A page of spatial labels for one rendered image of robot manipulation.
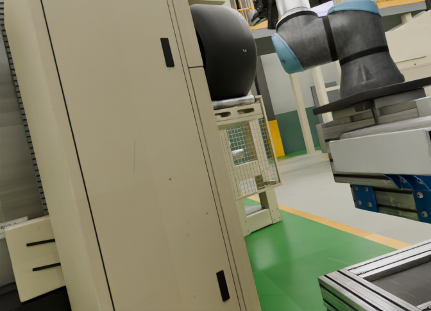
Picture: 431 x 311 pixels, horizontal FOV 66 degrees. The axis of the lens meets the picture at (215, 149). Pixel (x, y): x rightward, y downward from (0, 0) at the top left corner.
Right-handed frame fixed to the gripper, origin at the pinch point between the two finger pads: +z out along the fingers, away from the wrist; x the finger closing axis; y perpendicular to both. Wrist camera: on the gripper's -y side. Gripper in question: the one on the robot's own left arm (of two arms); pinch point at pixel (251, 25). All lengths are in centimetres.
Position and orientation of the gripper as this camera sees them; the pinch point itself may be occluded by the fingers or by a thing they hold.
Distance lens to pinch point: 170.8
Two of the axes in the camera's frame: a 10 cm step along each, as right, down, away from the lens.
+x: -8.1, 2.0, -5.5
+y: -3.0, -9.5, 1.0
